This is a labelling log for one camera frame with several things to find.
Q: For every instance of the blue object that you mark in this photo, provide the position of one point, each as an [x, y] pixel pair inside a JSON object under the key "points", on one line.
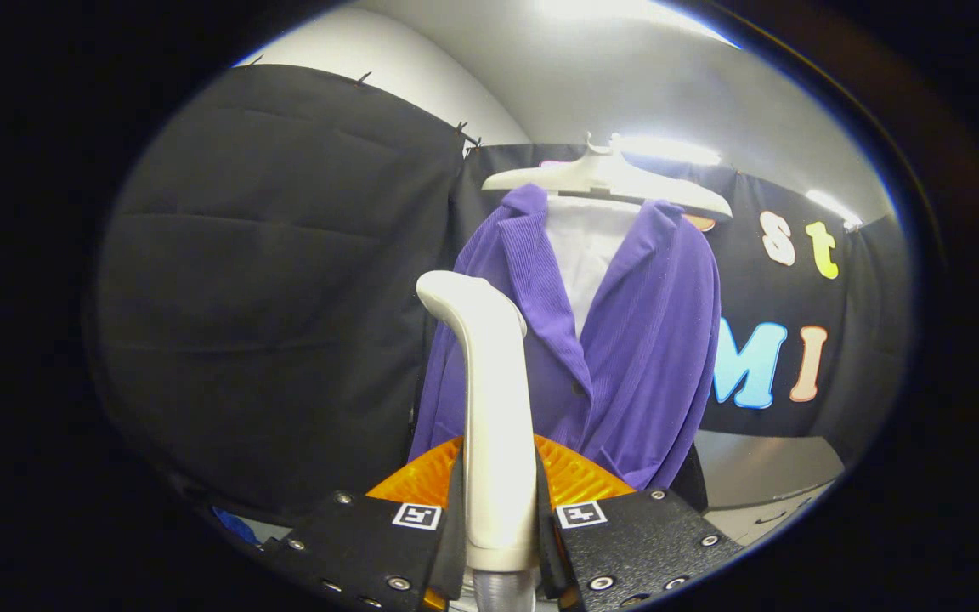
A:
{"points": [[237, 525]]}

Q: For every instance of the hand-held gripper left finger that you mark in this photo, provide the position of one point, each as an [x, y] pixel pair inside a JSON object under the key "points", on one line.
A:
{"points": [[362, 544]]}

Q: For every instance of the purple jacket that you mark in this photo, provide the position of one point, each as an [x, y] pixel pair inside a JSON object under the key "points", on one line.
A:
{"points": [[651, 357]]}

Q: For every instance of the grey drawer cabinet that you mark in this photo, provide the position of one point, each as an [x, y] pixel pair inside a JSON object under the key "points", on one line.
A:
{"points": [[761, 467]]}

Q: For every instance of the white clothes hanger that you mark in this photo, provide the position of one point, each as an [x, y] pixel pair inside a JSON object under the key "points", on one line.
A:
{"points": [[600, 178]]}

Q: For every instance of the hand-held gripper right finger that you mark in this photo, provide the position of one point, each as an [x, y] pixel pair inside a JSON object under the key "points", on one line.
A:
{"points": [[634, 535]]}

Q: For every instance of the white garment steamer head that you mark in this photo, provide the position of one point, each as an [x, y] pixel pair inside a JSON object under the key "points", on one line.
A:
{"points": [[496, 408]]}

